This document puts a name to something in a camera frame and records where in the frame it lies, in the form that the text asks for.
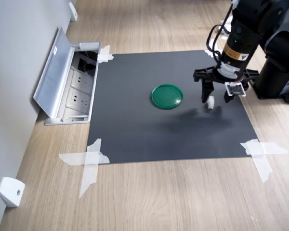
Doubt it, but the small white plastic terminal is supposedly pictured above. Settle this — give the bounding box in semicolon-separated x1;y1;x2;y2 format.
206;96;215;113

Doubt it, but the white power socket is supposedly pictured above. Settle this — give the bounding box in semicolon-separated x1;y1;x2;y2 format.
65;88;91;109
68;69;93;90

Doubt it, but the grey partition panel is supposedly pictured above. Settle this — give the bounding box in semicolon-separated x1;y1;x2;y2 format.
0;0;72;231

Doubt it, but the round green lid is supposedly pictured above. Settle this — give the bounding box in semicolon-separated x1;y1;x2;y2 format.
151;83;184;110

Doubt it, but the dark grey mat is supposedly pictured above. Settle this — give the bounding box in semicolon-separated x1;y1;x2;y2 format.
86;50;259;165

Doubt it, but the small white bracket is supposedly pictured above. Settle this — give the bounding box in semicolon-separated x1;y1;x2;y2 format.
68;1;78;22
0;177;26;208

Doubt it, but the silver cable duct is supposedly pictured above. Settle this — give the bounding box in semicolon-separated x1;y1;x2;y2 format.
33;26;102;126

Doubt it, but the black camera cable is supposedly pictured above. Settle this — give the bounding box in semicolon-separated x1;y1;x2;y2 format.
206;1;234;70

